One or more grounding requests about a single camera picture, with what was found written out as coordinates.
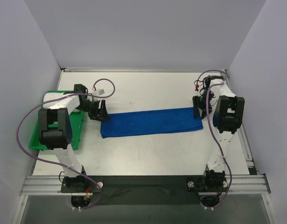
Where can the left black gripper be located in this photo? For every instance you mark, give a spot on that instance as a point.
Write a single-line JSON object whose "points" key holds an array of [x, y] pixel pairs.
{"points": [[96, 110]]}

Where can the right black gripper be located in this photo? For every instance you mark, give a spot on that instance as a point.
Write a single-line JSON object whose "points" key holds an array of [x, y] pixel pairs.
{"points": [[202, 105]]}

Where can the blue towel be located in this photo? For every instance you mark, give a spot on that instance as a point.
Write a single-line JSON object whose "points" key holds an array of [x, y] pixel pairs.
{"points": [[164, 121]]}

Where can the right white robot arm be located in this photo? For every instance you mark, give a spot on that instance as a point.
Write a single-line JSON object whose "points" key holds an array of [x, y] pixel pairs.
{"points": [[224, 113]]}

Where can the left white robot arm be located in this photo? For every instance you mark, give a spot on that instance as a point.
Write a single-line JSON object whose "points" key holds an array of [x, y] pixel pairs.
{"points": [[55, 129]]}

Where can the rolled white towel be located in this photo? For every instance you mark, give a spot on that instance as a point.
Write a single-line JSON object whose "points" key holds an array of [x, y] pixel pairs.
{"points": [[57, 100]]}

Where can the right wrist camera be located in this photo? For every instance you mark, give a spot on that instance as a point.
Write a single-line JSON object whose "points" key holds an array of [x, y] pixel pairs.
{"points": [[200, 86]]}

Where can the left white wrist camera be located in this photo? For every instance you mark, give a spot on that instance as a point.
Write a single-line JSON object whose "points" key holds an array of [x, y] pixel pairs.
{"points": [[97, 92]]}

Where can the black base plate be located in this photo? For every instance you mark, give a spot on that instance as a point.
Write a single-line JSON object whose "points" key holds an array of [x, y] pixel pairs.
{"points": [[147, 190]]}

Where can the aluminium right rail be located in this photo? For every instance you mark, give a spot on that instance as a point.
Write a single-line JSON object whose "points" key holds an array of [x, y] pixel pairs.
{"points": [[240, 156]]}

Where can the aluminium rail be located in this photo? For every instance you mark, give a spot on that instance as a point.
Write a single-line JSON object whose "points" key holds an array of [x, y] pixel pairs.
{"points": [[50, 185], [240, 156]]}

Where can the aluminium front rail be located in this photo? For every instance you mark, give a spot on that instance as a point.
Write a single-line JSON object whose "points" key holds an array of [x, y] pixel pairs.
{"points": [[50, 185]]}

